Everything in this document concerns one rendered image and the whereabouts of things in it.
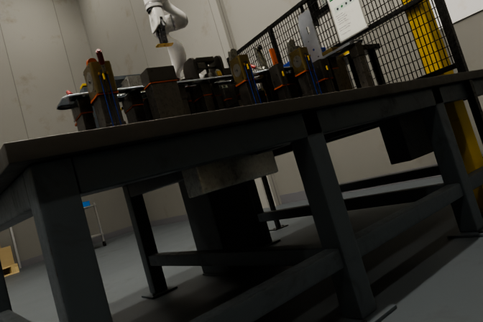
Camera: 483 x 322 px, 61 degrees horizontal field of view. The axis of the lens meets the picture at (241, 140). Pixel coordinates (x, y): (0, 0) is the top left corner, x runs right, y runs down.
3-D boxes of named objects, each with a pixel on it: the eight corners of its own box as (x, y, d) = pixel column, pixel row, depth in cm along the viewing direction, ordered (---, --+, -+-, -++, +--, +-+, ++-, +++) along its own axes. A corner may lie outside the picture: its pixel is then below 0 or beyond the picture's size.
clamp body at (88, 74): (116, 159, 141) (89, 59, 143) (106, 166, 152) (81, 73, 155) (139, 154, 145) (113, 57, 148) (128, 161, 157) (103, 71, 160)
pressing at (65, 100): (64, 95, 151) (63, 90, 151) (54, 111, 169) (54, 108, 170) (325, 63, 228) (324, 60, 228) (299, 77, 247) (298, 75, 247)
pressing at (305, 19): (325, 63, 236) (307, 8, 238) (312, 70, 245) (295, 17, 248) (325, 63, 236) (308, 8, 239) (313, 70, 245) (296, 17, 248)
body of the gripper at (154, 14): (144, 14, 204) (150, 35, 203) (149, 3, 195) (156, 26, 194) (159, 13, 208) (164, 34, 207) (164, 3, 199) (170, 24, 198)
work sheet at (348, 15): (368, 26, 241) (352, -22, 243) (340, 43, 259) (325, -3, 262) (370, 26, 242) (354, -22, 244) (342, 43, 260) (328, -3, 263)
